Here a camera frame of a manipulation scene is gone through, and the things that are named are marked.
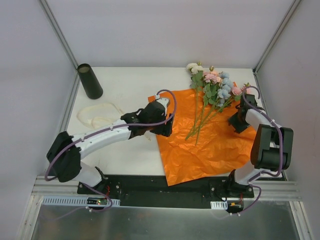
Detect black cylindrical vase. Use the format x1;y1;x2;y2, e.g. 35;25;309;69
77;63;103;100

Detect right white cable duct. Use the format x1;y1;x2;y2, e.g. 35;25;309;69
210;201;228;211

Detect white cable duct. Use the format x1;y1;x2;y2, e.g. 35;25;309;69
42;196;121;207
210;201;228;211

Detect left white cable duct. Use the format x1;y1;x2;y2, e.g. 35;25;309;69
42;196;121;207

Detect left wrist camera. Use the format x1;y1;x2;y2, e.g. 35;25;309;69
154;94;171;111

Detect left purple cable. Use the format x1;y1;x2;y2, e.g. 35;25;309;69
41;89;178;221

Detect cream white rose stem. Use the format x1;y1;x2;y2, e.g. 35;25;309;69
185;62;204;145

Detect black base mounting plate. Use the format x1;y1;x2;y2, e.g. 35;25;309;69
77;174;258;208

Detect small pink rose stem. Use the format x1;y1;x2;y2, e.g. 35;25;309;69
215;82;251;113

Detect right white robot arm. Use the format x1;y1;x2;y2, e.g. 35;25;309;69
220;93;294;198

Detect orange wrapping paper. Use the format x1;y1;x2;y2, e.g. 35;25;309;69
156;89;256;186

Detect cream lace ribbon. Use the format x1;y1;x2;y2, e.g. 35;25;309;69
76;102;124;129

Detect aluminium frame rail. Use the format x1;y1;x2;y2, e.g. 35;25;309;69
32;174;87;195

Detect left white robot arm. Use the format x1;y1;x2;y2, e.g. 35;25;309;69
46;97;174;195

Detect light blue flower stem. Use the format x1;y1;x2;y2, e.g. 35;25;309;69
198;71;235;131

